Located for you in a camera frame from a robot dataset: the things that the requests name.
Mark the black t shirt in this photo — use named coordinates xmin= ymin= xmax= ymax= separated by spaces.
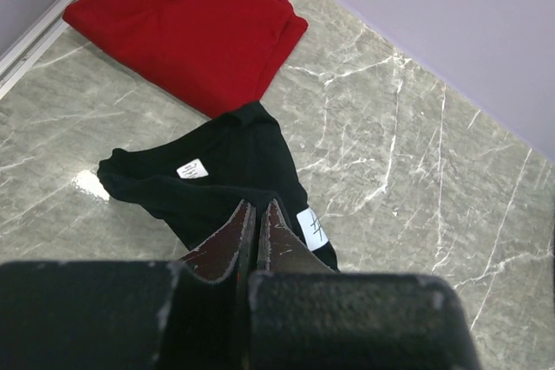
xmin=97 ymin=101 xmax=338 ymax=270

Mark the folded red t shirt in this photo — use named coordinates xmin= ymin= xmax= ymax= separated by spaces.
xmin=63 ymin=0 xmax=308 ymax=117

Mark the aluminium rail left edge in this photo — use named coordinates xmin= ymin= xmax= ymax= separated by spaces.
xmin=1 ymin=0 xmax=75 ymax=98

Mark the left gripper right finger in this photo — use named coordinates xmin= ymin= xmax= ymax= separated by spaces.
xmin=249 ymin=202 xmax=480 ymax=369

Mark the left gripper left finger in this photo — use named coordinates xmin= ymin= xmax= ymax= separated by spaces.
xmin=1 ymin=202 xmax=256 ymax=369

